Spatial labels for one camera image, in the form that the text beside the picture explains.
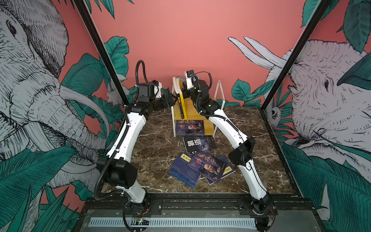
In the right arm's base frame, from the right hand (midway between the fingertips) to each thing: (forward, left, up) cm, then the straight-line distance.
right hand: (179, 80), depth 77 cm
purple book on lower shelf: (-5, -5, -36) cm, 37 cm away
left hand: (-8, +3, -5) cm, 10 cm away
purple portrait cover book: (-34, -17, -38) cm, 54 cm away
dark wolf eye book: (-16, -12, -40) cm, 45 cm away
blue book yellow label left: (-35, 0, -40) cm, 53 cm away
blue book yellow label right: (-34, -30, -40) cm, 60 cm away
